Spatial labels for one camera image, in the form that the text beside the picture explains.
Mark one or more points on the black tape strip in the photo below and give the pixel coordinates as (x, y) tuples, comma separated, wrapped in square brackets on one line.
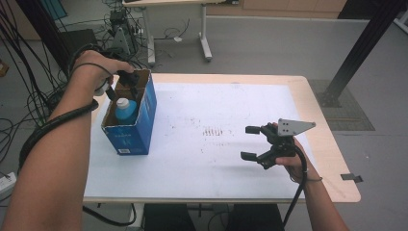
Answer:
[(351, 177)]

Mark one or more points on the light wooden table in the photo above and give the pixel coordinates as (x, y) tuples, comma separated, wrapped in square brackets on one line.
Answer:
[(327, 150)]

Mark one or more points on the black metal post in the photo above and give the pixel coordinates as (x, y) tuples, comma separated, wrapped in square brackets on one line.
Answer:
[(48, 32), (362, 45)]

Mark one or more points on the blue panel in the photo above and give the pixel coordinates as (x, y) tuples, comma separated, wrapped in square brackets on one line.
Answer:
[(54, 8)]

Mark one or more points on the brown box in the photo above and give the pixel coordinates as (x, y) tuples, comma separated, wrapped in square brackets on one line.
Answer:
[(3, 68)]

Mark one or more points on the blue bottle with white cap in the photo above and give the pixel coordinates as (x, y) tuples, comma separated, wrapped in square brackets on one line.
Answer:
[(126, 115)]

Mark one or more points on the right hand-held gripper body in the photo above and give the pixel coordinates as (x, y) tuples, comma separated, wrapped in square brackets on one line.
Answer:
[(290, 127)]

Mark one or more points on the person's left hand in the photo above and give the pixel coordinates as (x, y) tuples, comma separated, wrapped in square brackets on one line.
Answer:
[(96, 75)]

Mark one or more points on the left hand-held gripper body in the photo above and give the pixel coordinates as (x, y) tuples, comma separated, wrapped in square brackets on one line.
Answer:
[(121, 45)]

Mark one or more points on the blue cardboard box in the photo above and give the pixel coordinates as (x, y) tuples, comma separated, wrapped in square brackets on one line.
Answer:
[(134, 138)]

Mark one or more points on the person's right hand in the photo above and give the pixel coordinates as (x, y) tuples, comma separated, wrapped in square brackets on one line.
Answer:
[(293, 163)]

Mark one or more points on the grey floor mat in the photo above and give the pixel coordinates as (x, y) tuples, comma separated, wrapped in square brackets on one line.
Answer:
[(352, 109)]

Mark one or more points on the white desk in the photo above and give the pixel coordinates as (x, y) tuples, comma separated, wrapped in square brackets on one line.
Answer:
[(203, 32)]

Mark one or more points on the white sheet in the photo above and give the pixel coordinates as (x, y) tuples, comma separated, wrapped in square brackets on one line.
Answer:
[(192, 166)]

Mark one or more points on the white plug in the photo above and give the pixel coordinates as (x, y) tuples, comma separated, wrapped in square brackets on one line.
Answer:
[(178, 39)]

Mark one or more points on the white power strip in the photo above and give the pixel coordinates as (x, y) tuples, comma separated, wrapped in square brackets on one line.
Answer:
[(5, 184)]

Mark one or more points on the person's right leg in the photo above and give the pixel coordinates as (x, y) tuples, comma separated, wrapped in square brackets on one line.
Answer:
[(260, 219)]

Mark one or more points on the black box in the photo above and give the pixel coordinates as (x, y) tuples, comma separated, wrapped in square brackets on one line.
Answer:
[(80, 41)]

